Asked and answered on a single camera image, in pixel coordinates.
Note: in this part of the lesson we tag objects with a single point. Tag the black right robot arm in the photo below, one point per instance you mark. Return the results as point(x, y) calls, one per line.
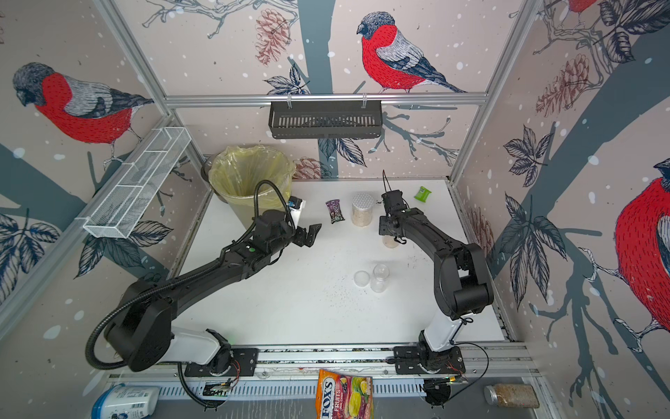
point(462, 284)

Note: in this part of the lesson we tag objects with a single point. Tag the black hanging basket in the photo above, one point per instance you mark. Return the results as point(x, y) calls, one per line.
point(326, 120)

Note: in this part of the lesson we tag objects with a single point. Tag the Fox's candy bag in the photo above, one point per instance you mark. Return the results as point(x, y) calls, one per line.
point(344, 396)

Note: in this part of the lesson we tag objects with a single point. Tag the clear jar lid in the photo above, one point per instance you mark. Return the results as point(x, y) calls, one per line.
point(361, 279)

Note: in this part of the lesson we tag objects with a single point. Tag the white blue-lid container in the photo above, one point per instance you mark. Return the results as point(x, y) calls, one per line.
point(126, 402)

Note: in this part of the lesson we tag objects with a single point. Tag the grain-filled jar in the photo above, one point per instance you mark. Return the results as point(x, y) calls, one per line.
point(507, 395)

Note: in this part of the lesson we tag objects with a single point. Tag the white wire shelf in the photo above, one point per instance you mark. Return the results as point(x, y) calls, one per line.
point(122, 208)

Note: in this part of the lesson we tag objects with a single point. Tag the purple candy packet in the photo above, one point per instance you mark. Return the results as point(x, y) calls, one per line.
point(335, 211)

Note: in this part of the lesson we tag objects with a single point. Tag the wide jar patterned lid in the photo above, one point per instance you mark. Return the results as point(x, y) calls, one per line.
point(362, 209)

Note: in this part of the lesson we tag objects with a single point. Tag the bin with yellow bag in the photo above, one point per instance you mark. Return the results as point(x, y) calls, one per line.
point(235, 173)

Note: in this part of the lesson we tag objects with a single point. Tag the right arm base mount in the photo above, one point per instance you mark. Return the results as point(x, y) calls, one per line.
point(421, 360)

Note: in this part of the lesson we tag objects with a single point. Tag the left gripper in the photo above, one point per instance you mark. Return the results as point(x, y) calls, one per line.
point(301, 240)

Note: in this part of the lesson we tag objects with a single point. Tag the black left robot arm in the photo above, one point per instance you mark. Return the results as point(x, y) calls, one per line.
point(140, 333)

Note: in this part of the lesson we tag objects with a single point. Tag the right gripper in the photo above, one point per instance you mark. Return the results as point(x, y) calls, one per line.
point(383, 225)

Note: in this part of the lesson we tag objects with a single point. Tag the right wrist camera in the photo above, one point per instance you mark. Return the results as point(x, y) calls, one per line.
point(393, 202)

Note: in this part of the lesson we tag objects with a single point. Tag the green snack packet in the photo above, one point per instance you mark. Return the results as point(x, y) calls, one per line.
point(423, 194)

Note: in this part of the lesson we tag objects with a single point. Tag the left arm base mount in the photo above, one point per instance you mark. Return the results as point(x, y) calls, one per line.
point(234, 362)

